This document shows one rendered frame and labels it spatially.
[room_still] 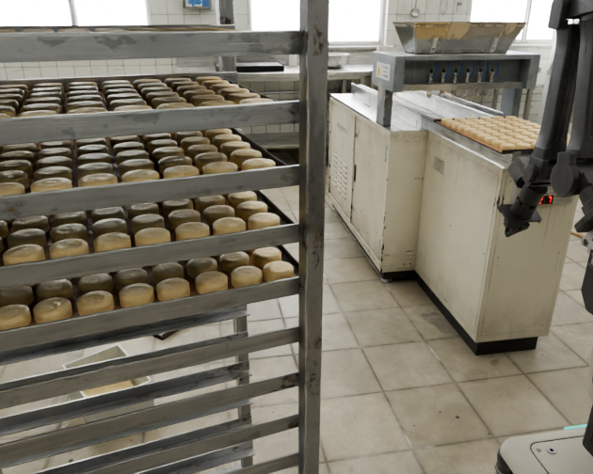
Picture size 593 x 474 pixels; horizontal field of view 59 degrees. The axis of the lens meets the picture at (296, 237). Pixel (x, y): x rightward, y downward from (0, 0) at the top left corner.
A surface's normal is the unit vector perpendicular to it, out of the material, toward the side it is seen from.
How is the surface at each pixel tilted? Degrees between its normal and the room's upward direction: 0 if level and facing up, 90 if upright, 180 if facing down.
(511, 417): 0
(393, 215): 90
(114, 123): 90
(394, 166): 90
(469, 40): 115
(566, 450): 0
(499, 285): 90
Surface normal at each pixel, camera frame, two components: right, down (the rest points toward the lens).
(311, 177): 0.36, 0.36
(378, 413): 0.00, -0.92
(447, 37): 0.15, 0.74
